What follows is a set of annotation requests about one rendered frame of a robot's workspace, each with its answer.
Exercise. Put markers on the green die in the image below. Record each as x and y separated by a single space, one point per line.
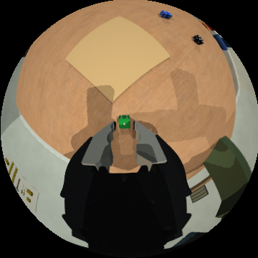
124 121

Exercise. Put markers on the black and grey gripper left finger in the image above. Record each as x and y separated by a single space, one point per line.
94 153

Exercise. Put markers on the black die with white pips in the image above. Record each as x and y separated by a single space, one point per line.
198 39

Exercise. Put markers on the tan square mat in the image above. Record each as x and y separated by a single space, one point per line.
114 55

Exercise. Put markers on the blue die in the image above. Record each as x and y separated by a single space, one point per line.
165 14

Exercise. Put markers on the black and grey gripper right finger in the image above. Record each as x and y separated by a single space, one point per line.
154 152

